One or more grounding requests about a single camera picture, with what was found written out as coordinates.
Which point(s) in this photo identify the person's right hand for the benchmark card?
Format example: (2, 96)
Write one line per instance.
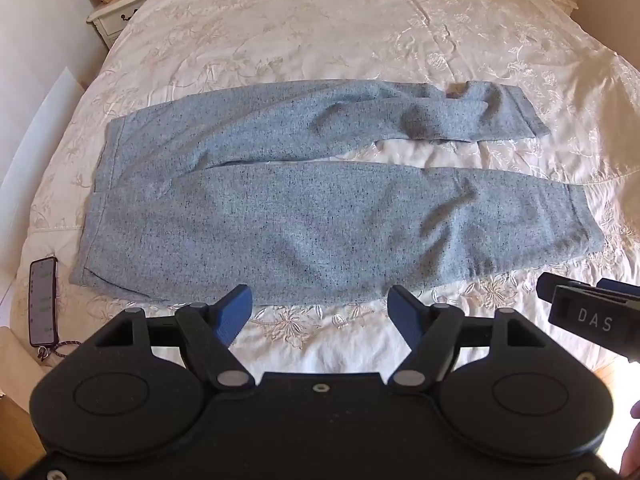
(632, 450)

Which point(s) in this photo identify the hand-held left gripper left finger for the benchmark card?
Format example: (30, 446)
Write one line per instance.
(234, 307)

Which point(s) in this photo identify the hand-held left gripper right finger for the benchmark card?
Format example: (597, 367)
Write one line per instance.
(404, 310)

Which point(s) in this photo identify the cream embroidered bedspread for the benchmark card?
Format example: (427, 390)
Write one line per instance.
(300, 35)

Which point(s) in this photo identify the grey speckled pants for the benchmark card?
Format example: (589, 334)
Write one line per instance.
(300, 210)

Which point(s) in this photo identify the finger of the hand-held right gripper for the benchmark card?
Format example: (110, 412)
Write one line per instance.
(575, 286)

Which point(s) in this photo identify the black smartphone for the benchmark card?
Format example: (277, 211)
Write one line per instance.
(44, 302)

